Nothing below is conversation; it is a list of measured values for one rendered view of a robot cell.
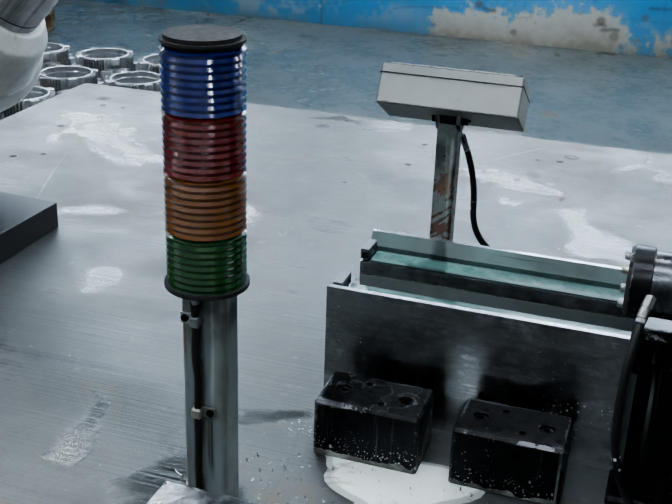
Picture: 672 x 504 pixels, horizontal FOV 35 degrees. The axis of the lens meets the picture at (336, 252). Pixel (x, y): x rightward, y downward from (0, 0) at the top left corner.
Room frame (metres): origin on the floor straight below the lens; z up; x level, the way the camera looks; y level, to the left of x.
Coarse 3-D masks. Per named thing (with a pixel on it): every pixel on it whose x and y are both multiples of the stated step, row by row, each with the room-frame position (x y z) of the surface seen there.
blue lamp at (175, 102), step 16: (160, 48) 0.70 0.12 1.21; (240, 48) 0.71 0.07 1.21; (160, 64) 0.70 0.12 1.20; (176, 64) 0.69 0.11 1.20; (192, 64) 0.69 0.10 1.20; (208, 64) 0.69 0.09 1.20; (224, 64) 0.69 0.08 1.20; (240, 64) 0.70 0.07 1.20; (176, 80) 0.69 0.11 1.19; (192, 80) 0.69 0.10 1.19; (208, 80) 0.69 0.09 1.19; (224, 80) 0.69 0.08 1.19; (240, 80) 0.70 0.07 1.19; (176, 96) 0.69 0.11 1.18; (192, 96) 0.69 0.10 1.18; (208, 96) 0.69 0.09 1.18; (224, 96) 0.69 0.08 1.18; (240, 96) 0.70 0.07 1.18; (176, 112) 0.69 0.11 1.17; (192, 112) 0.69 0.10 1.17; (208, 112) 0.69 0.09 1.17; (224, 112) 0.69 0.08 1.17; (240, 112) 0.70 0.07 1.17
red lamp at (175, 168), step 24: (168, 120) 0.70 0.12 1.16; (192, 120) 0.69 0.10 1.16; (216, 120) 0.69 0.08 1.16; (240, 120) 0.70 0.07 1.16; (168, 144) 0.70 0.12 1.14; (192, 144) 0.69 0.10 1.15; (216, 144) 0.69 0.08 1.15; (240, 144) 0.70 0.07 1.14; (168, 168) 0.70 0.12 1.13; (192, 168) 0.69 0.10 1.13; (216, 168) 0.69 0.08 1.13; (240, 168) 0.70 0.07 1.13
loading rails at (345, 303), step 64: (384, 256) 1.03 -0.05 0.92; (448, 256) 1.03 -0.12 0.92; (512, 256) 1.01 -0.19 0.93; (384, 320) 0.90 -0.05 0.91; (448, 320) 0.88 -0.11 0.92; (512, 320) 0.86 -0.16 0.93; (576, 320) 0.95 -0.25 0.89; (448, 384) 0.88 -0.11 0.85; (512, 384) 0.86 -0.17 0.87; (576, 384) 0.84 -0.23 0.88; (576, 448) 0.84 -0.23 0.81
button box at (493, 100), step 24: (384, 72) 1.23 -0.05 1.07; (408, 72) 1.22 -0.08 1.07; (432, 72) 1.21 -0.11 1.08; (456, 72) 1.20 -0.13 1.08; (480, 72) 1.20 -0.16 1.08; (384, 96) 1.21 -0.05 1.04; (408, 96) 1.20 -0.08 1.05; (432, 96) 1.20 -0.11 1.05; (456, 96) 1.19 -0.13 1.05; (480, 96) 1.18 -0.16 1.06; (504, 96) 1.18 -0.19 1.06; (528, 96) 1.22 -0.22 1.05; (480, 120) 1.20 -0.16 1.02; (504, 120) 1.18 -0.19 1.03
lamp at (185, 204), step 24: (168, 192) 0.70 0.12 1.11; (192, 192) 0.69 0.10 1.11; (216, 192) 0.69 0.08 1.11; (240, 192) 0.70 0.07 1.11; (168, 216) 0.70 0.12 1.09; (192, 216) 0.69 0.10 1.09; (216, 216) 0.69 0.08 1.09; (240, 216) 0.70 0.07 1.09; (192, 240) 0.69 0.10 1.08; (216, 240) 0.69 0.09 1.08
